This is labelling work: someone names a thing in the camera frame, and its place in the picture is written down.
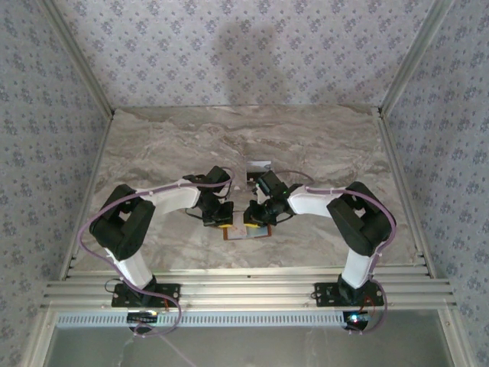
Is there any aluminium extrusion mounting rail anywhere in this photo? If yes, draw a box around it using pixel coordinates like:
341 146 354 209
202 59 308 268
40 263 458 310

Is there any aluminium frame post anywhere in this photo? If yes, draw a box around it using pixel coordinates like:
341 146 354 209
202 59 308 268
380 0 458 115

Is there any brown leather card holder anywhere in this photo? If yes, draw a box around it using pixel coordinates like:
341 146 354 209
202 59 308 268
222 223 274 242

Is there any white pink credit card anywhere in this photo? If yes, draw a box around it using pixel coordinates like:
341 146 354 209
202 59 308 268
231 213 248 239

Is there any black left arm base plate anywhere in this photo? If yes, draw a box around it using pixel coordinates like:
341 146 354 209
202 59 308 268
111 283 181 309

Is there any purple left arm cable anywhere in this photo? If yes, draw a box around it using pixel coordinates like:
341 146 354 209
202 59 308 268
77 167 234 338

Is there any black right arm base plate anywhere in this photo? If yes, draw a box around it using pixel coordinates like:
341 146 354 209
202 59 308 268
313 282 384 308

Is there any grey slotted cable duct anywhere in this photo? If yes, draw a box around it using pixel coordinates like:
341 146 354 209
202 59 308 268
55 310 444 329

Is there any aluminium table side rail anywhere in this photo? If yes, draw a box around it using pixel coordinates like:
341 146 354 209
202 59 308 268
376 109 436 278
59 112 115 282

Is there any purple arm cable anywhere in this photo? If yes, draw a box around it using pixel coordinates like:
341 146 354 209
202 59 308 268
77 167 234 338
280 171 397 337

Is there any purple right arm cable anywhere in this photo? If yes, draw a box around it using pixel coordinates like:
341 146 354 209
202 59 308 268
280 171 397 337

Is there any silver grey credit card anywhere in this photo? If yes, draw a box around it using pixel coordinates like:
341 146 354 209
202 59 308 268
246 160 273 184

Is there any aluminium frame leg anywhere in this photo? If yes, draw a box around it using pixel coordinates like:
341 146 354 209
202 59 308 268
21 308 58 367
439 308 473 367

